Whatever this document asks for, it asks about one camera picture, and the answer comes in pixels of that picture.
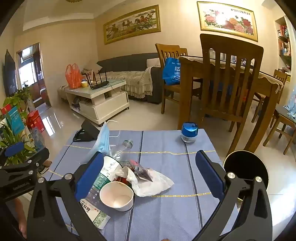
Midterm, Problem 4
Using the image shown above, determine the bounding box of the green potted plant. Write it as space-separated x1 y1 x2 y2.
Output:
0 88 37 163

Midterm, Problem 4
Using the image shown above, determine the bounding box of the green white packet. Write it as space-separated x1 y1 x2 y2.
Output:
80 199 111 230

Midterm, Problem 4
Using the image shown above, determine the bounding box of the white paper cup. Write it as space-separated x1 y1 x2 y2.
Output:
99 181 134 212

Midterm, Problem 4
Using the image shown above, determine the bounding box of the blue lid jar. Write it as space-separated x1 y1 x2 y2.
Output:
181 122 199 143

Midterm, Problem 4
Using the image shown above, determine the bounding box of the lace table cover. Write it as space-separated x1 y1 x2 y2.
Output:
179 55 284 93

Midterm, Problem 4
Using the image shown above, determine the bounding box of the white coffee table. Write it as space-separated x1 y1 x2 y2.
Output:
65 79 130 127

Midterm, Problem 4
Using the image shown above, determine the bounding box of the orange plastic bag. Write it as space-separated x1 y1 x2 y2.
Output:
65 64 83 89

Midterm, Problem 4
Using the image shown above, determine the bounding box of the black router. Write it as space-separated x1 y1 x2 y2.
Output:
85 71 111 90

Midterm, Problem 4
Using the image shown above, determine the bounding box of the wooden chair with cushion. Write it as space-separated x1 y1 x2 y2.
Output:
262 107 296 155

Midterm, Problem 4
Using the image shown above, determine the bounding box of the grey sofa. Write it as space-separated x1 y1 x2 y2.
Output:
97 53 171 104

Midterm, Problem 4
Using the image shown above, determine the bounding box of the blue shopping bag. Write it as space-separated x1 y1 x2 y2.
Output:
162 57 183 86

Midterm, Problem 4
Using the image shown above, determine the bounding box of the tall wooden slat chair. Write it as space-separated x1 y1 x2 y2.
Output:
199 34 264 158

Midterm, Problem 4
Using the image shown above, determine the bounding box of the blue face mask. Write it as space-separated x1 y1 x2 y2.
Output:
87 120 121 160

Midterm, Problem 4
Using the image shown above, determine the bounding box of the lace sofa cover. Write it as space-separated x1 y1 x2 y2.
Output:
105 66 161 98

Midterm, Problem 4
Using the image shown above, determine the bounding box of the wall shelf with books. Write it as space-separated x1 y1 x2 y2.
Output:
275 16 292 67

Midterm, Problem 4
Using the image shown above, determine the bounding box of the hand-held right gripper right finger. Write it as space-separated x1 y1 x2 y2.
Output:
195 150 273 241

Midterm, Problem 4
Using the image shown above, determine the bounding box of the red gift box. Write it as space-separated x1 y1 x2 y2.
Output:
26 110 45 132

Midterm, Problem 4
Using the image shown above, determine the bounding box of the blue gift box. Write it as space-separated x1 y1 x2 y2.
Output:
5 107 25 136

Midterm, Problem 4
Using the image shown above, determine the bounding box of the framed flower painting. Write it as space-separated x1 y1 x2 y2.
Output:
196 1 259 42

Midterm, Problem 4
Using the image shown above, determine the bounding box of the white plastic bag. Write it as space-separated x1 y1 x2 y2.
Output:
114 166 174 197

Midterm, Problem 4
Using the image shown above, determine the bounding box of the black trash bin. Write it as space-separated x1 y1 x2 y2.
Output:
223 150 270 202

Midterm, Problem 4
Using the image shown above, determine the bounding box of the blue striped tablecloth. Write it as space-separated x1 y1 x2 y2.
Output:
44 128 241 241

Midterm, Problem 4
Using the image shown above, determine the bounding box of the black television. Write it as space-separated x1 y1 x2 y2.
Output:
3 49 18 98

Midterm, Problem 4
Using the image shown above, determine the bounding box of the black stand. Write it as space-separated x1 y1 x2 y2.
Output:
73 120 101 142

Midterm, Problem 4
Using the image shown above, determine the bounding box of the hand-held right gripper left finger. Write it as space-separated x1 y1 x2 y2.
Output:
26 152 110 241

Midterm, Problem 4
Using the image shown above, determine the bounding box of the light blue cloth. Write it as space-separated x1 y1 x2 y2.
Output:
284 93 296 114

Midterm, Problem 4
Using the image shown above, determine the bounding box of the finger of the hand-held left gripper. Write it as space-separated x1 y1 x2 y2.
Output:
0 141 50 178

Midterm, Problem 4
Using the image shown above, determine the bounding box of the dark snack wrapper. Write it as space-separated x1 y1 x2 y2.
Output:
128 159 153 182

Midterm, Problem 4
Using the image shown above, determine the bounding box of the framed horse painting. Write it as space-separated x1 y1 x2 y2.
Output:
103 5 162 45

